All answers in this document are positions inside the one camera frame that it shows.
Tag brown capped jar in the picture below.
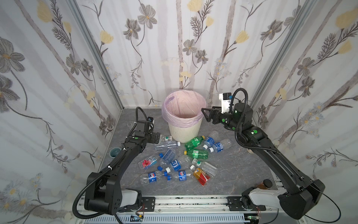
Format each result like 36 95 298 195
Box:
256 179 273 189

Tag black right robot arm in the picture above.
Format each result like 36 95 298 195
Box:
201 88 325 220

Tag clear bottle green label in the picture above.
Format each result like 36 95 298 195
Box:
192 158 218 176

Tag tall clear blue print bottle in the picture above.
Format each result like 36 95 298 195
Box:
159 149 176 165

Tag aluminium rail frame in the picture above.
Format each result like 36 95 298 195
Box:
75 194 308 224

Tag pink bin liner bag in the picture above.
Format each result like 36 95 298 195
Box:
161 90 207 128

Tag white cable duct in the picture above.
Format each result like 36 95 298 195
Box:
83 214 247 224

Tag Pepsi bottle right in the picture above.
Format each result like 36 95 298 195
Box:
167 170 194 182

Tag Pepsi bottle left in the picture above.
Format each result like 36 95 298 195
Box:
140 171 163 185

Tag clear bottle blue label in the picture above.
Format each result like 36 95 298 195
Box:
202 131 219 150
209 139 232 153

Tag blue label bottle white cap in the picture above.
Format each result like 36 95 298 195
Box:
165 155 192 174

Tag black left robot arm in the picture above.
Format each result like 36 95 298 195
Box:
72 115 160 219

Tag cream waste bin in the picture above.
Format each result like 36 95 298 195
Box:
168 119 202 143

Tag green bottle middle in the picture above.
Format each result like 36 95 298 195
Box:
184 149 208 160

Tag red yellow drink bottle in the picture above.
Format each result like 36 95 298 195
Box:
190 165 210 186

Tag green bottle upper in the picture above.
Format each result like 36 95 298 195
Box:
185 135 205 150

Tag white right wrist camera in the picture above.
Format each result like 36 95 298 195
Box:
219 92 232 113

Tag pepsi bottle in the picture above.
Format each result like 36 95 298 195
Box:
167 170 194 182
140 171 163 185

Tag teal cup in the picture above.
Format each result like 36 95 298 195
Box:
109 147 122 158

